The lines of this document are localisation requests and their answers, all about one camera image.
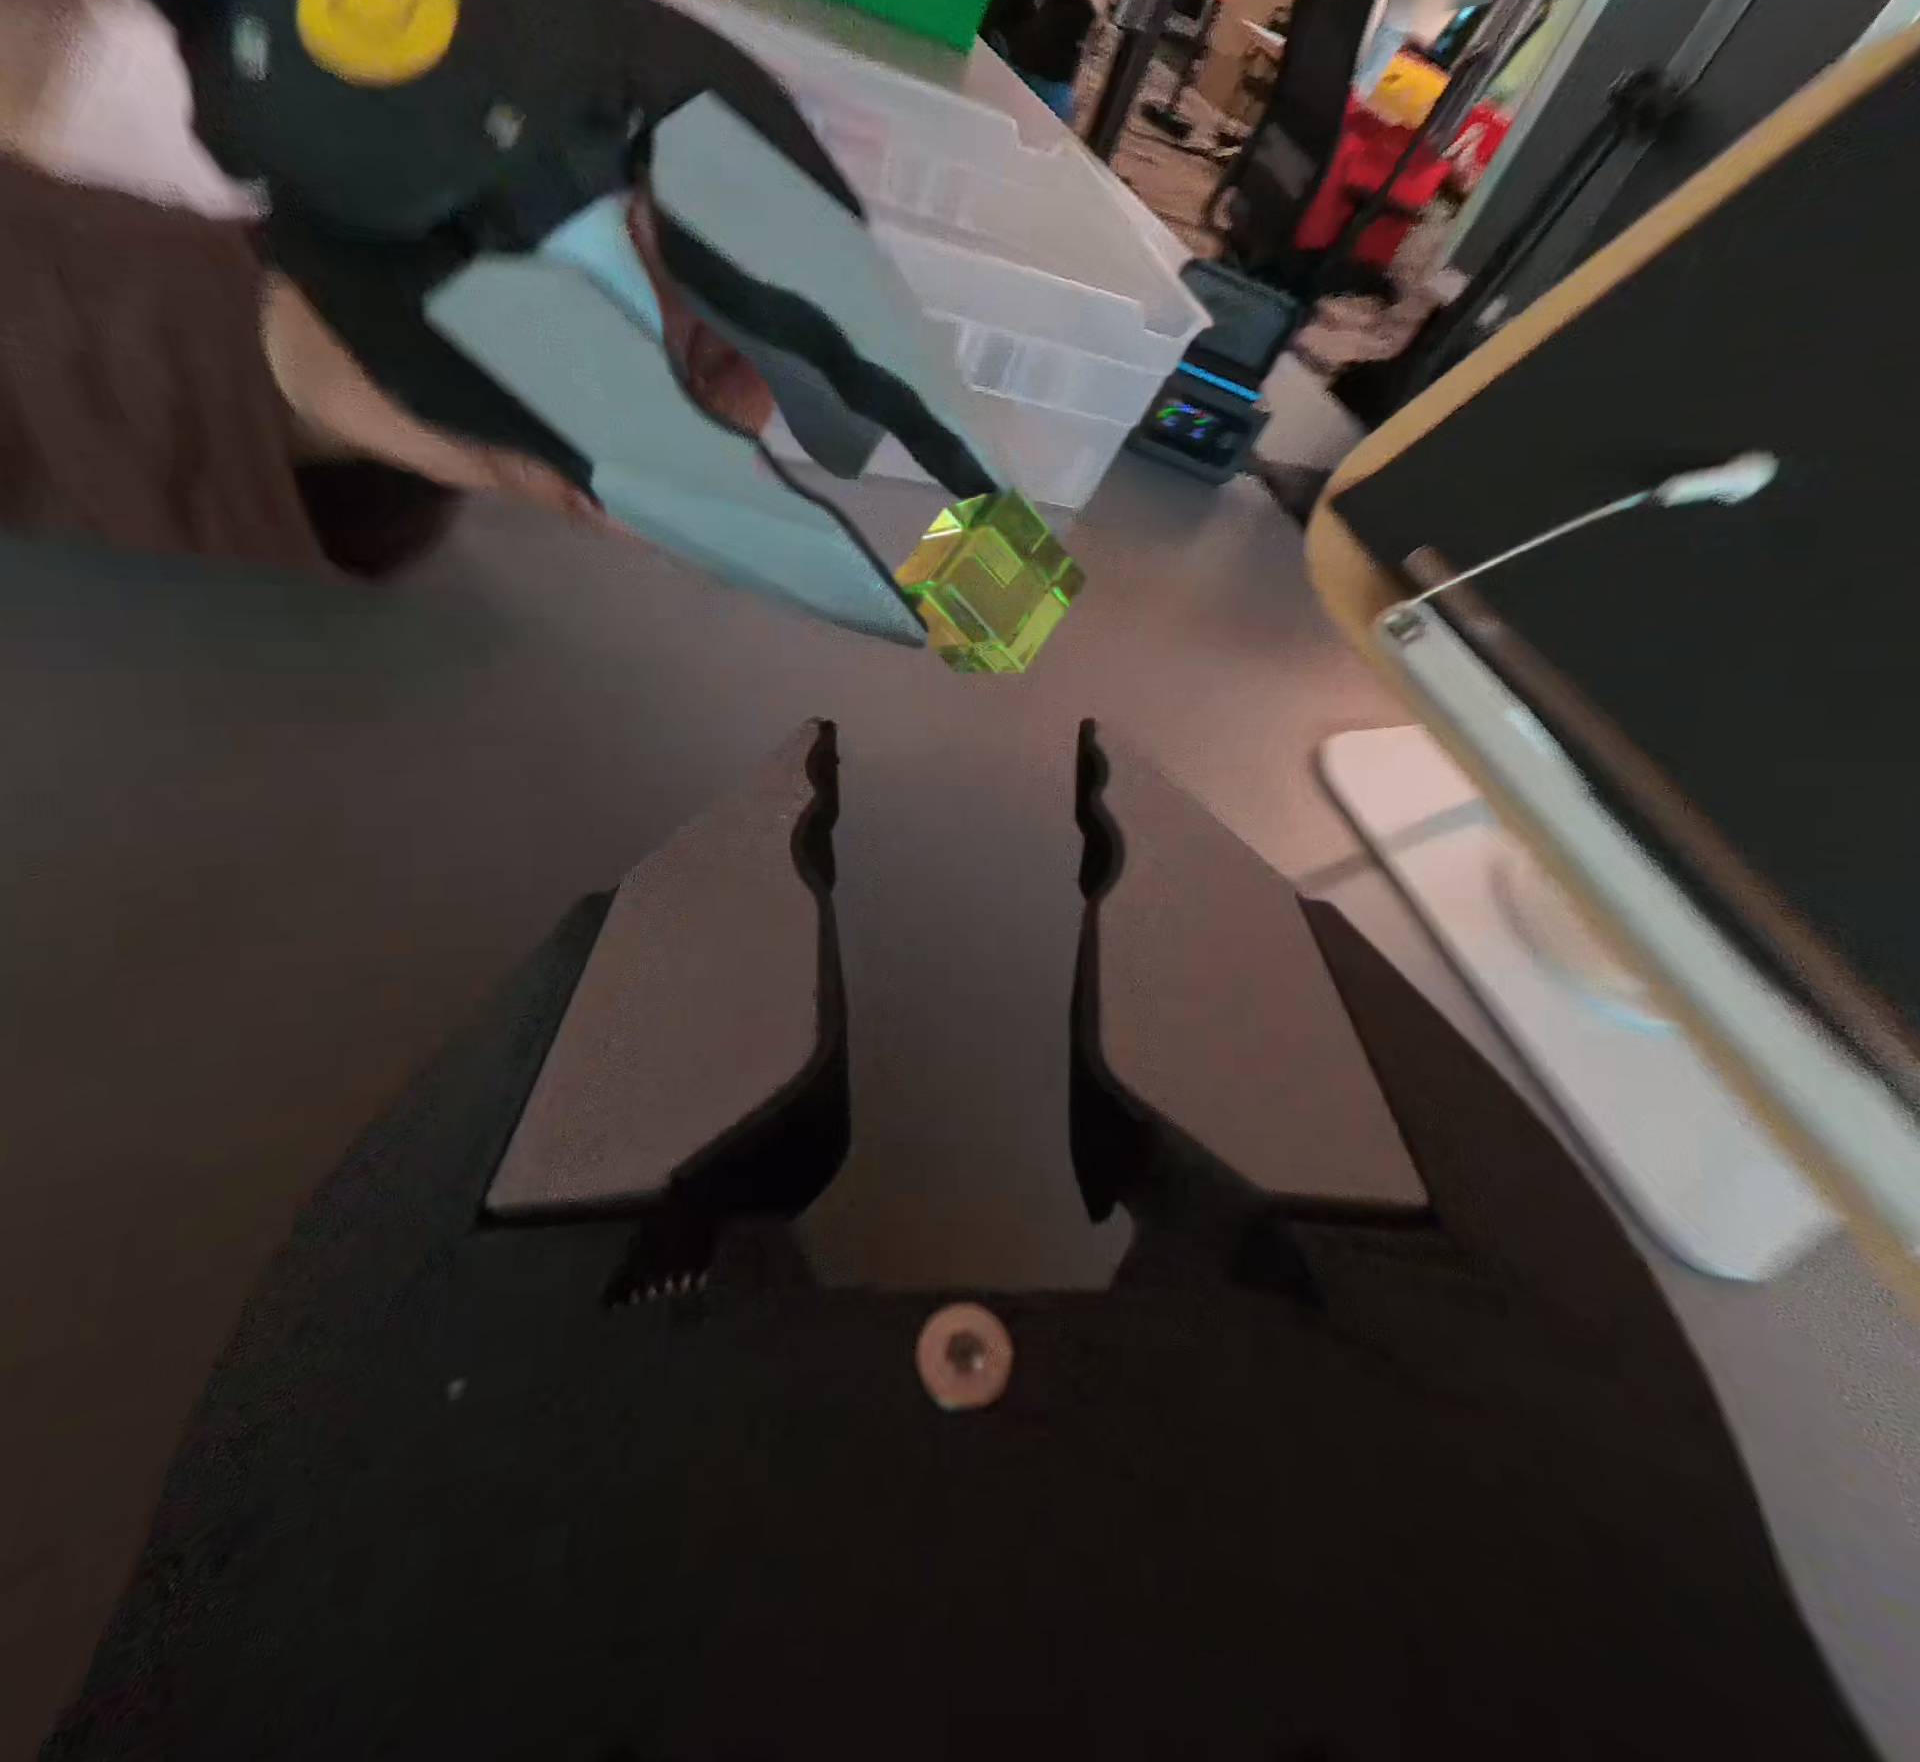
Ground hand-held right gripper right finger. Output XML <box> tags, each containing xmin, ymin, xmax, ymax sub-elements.
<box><xmin>1067</xmin><ymin>718</ymin><xmax>1429</xmax><ymax>1225</ymax></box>

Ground black office chair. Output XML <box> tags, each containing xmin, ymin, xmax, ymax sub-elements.
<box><xmin>1199</xmin><ymin>0</ymin><xmax>1403</xmax><ymax>280</ymax></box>

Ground black board with wooden edge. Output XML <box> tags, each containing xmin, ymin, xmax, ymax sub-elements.
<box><xmin>1302</xmin><ymin>29</ymin><xmax>1920</xmax><ymax>1284</ymax></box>

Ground person's left hand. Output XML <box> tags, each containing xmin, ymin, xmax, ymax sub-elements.
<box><xmin>261</xmin><ymin>274</ymin><xmax>602</xmax><ymax>522</ymax></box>

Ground white cable with plug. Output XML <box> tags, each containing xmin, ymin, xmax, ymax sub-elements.
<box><xmin>1410</xmin><ymin>448</ymin><xmax>1781</xmax><ymax>613</ymax></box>

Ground small black display device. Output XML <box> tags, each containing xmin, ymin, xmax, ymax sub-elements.
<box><xmin>1124</xmin><ymin>258</ymin><xmax>1308</xmax><ymax>486</ymax></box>

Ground white flat stand base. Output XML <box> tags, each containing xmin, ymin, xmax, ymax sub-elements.
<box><xmin>1316</xmin><ymin>724</ymin><xmax>1843</xmax><ymax>1284</ymax></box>

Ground clear plastic storage bin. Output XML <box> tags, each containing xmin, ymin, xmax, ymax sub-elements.
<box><xmin>659</xmin><ymin>0</ymin><xmax>1213</xmax><ymax>513</ymax></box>

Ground person's left forearm brown sleeve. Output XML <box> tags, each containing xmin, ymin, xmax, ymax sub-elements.
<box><xmin>0</xmin><ymin>148</ymin><xmax>460</xmax><ymax>581</ymax></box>

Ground translucent green cube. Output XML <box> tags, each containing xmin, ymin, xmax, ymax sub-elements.
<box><xmin>893</xmin><ymin>491</ymin><xmax>1085</xmax><ymax>676</ymax></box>

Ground red bag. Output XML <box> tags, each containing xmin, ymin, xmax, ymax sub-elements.
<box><xmin>1292</xmin><ymin>88</ymin><xmax>1510</xmax><ymax>269</ymax></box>

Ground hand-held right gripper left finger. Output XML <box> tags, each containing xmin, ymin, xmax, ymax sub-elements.
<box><xmin>480</xmin><ymin>718</ymin><xmax>851</xmax><ymax>1225</ymax></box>

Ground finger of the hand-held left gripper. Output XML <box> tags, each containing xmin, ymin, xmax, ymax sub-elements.
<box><xmin>423</xmin><ymin>246</ymin><xmax>929</xmax><ymax>651</ymax></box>
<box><xmin>647</xmin><ymin>86</ymin><xmax>1002</xmax><ymax>501</ymax></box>

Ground black tripod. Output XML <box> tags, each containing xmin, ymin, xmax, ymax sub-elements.
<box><xmin>1431</xmin><ymin>64</ymin><xmax>1704</xmax><ymax>377</ymax></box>

